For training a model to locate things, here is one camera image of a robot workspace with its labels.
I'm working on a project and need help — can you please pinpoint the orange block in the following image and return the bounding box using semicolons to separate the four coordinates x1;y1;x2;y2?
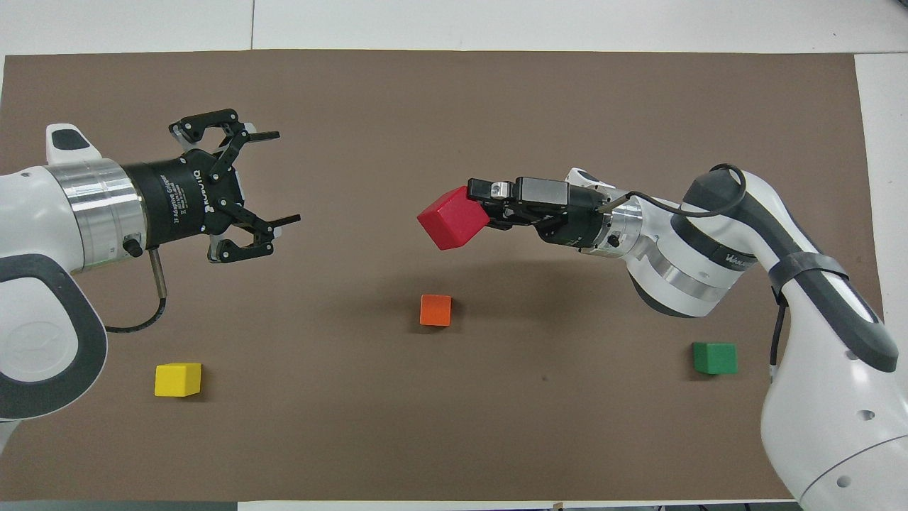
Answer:
419;295;453;327

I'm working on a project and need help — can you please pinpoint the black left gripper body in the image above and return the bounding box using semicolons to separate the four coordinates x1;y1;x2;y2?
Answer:
122;153;245;249

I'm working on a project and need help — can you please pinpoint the brown table mat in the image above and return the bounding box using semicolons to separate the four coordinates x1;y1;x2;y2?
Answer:
0;50;905;502

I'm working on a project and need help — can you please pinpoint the red block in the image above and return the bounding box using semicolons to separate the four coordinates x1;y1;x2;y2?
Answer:
416;186;492;251

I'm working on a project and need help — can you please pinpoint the yellow block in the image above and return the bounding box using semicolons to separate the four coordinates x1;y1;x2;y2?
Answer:
154;363;203;398

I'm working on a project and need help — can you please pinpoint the green block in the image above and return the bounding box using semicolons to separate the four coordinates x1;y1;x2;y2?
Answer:
692;341;738;375

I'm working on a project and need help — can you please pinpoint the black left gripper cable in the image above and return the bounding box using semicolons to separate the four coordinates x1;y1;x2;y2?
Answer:
105;248;169;334

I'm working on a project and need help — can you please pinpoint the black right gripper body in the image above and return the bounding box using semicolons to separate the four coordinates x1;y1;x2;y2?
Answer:
514;177;611;247

